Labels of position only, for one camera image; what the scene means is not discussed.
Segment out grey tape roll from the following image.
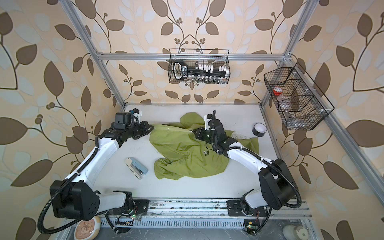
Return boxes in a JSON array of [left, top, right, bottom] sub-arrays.
[[252, 123, 267, 138]]

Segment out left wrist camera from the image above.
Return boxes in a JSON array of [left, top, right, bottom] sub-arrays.
[[130, 109, 143, 122]]

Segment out small grey white block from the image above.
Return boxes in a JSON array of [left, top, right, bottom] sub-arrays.
[[125, 157, 149, 181]]

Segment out red cap bottle in basket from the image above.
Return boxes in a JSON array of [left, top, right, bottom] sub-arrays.
[[273, 87, 283, 97]]

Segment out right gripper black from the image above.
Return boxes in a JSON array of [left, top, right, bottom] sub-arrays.
[[193, 126, 218, 146]]

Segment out black wire basket right wall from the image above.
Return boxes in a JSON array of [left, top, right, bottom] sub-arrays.
[[264, 63, 335, 131]]

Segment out black wire basket back wall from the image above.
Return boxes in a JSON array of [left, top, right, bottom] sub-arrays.
[[168, 48, 231, 85]]

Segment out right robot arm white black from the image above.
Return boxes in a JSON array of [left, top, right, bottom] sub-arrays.
[[193, 113, 302, 235]]

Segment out black wire basket wall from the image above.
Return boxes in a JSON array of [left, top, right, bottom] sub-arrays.
[[168, 48, 231, 85], [264, 63, 335, 131]]

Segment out green jacket with patterned lining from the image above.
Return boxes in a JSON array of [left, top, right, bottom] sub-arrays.
[[149, 112, 260, 181]]

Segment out black socket set rail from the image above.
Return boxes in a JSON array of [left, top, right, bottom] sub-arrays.
[[171, 60, 231, 84]]

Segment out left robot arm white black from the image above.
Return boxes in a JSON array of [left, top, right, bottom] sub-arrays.
[[37, 109, 154, 235]]

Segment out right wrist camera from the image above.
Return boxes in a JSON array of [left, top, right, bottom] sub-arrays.
[[204, 114, 212, 131]]

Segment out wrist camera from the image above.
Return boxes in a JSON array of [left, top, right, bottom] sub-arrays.
[[204, 114, 212, 131], [130, 109, 143, 122]]

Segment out pink white round device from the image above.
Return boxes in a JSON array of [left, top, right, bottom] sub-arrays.
[[74, 216, 102, 240]]

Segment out white round device bottom right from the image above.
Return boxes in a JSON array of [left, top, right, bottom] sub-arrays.
[[283, 225, 310, 240]]

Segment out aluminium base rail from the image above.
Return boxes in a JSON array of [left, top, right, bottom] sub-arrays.
[[108, 198, 312, 230]]

